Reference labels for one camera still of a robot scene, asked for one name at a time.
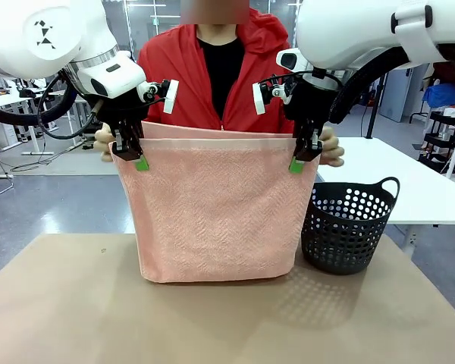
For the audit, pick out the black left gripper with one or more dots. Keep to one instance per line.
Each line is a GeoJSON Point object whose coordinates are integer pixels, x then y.
{"type": "Point", "coordinates": [121, 112]}

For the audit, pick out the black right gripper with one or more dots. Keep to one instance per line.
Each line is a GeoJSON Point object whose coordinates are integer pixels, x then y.
{"type": "Point", "coordinates": [309, 104]}

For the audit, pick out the dark perforated laundry basket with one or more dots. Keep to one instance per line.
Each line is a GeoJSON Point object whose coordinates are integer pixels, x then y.
{"type": "Point", "coordinates": [341, 242]}

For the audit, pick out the pink towel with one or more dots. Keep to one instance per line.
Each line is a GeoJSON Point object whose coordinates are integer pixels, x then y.
{"type": "Point", "coordinates": [216, 204]}

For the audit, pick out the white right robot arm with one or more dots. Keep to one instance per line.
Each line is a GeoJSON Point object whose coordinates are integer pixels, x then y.
{"type": "Point", "coordinates": [345, 26]}

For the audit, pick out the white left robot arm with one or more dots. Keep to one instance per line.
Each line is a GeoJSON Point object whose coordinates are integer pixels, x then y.
{"type": "Point", "coordinates": [7, 41]}

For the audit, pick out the person's left hand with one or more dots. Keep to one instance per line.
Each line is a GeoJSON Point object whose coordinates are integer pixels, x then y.
{"type": "Point", "coordinates": [333, 153]}

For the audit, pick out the person's right hand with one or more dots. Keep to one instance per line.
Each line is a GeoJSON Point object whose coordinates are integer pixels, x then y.
{"type": "Point", "coordinates": [103, 146]}

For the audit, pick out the large white table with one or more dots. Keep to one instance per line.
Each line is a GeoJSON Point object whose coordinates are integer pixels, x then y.
{"type": "Point", "coordinates": [383, 178]}

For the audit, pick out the black tripod stand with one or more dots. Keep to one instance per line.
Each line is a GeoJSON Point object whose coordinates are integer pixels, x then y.
{"type": "Point", "coordinates": [375, 102]}

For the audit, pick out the person in red jacket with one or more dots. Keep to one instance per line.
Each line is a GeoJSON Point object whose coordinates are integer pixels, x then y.
{"type": "Point", "coordinates": [182, 76]}

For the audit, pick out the black trolley cart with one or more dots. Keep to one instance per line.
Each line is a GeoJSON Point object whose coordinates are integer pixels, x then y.
{"type": "Point", "coordinates": [440, 132]}

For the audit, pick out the white desk with metal legs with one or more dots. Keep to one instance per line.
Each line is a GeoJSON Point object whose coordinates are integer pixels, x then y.
{"type": "Point", "coordinates": [4, 100]}

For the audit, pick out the blue garment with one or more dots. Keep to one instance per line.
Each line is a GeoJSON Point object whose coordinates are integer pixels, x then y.
{"type": "Point", "coordinates": [440, 95]}

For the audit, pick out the dark red garment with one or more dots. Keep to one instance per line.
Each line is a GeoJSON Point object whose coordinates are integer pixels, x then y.
{"type": "Point", "coordinates": [449, 74]}

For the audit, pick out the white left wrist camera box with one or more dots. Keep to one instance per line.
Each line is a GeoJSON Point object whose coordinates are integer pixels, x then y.
{"type": "Point", "coordinates": [171, 95]}

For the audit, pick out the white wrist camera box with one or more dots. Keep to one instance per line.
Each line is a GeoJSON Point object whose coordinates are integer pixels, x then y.
{"type": "Point", "coordinates": [171, 95]}
{"type": "Point", "coordinates": [259, 98]}

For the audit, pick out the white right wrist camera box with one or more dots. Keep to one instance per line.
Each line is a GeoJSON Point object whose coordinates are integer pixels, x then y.
{"type": "Point", "coordinates": [259, 98]}

